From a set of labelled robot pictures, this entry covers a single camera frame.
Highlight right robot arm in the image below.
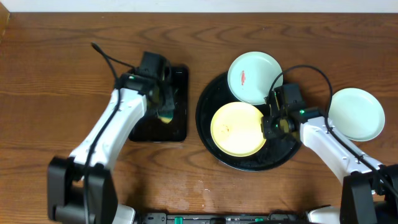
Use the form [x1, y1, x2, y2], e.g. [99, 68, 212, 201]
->
[261, 108, 397, 223]

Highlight black rectangular tray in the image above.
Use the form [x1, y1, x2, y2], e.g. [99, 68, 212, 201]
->
[129, 65, 189, 142]

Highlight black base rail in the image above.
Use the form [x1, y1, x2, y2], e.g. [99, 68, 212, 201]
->
[133, 212, 310, 224]

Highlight green yellow sponge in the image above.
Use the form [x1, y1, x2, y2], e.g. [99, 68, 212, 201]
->
[157, 110, 174, 124]

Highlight yellow plate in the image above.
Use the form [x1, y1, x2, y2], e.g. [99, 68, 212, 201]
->
[210, 102, 266, 157]

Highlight green plate with red stain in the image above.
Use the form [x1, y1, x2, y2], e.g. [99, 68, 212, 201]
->
[227, 52, 282, 105]

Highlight round black tray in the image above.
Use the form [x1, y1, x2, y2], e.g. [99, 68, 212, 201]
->
[195, 72, 301, 172]

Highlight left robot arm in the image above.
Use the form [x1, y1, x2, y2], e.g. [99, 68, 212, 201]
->
[47, 66, 177, 223]

